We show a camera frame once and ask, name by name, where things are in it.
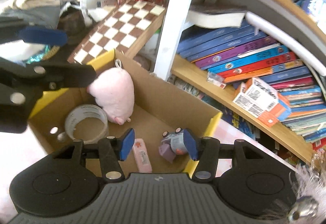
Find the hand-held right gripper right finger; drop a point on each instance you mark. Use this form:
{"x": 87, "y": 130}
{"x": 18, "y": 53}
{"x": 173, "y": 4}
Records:
{"x": 190, "y": 143}

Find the clear tape roll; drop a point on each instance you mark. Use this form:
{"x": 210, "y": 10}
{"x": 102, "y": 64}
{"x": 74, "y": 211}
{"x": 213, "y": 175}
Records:
{"x": 85, "y": 123}

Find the thick open book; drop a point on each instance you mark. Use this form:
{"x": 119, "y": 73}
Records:
{"x": 216, "y": 16}

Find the shiny green packet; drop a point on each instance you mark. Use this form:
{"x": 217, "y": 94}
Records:
{"x": 42, "y": 54}

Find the small red white packet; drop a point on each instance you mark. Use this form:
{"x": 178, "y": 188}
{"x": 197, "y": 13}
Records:
{"x": 216, "y": 79}

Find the grey toy car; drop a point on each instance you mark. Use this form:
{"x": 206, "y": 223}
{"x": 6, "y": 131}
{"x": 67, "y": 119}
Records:
{"x": 173, "y": 145}

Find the cardboard box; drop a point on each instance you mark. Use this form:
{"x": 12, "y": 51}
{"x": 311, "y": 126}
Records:
{"x": 158, "y": 114}

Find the white shelf post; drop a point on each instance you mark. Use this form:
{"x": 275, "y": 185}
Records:
{"x": 175, "y": 17}

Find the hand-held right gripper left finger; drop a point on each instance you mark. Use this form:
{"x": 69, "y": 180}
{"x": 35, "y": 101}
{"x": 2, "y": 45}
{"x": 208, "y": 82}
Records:
{"x": 127, "y": 143}

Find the pink rectangular packet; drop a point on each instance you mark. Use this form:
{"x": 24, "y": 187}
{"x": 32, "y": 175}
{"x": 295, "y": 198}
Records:
{"x": 142, "y": 154}

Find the pink plush toy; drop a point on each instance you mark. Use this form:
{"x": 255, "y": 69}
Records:
{"x": 116, "y": 91}

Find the dark brown bag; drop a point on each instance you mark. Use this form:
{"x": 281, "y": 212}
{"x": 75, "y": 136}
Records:
{"x": 71, "y": 21}

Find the wooden bookshelf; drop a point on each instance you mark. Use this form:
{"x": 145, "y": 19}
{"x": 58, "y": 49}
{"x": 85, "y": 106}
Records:
{"x": 229, "y": 101}

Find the grey feather toy with bell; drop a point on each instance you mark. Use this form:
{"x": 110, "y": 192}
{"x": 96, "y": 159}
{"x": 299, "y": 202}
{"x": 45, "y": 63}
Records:
{"x": 305, "y": 188}

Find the white orange carton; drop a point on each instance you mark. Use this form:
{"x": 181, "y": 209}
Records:
{"x": 262, "y": 101}

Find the stack of colourful books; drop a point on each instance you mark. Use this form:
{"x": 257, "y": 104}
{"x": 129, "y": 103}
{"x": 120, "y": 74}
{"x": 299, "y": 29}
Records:
{"x": 254, "y": 58}

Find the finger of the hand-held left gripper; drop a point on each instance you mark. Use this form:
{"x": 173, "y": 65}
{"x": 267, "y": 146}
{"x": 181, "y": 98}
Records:
{"x": 43, "y": 35}
{"x": 58, "y": 75}

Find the brown white chessboard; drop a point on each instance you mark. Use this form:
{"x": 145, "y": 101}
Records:
{"x": 119, "y": 28}

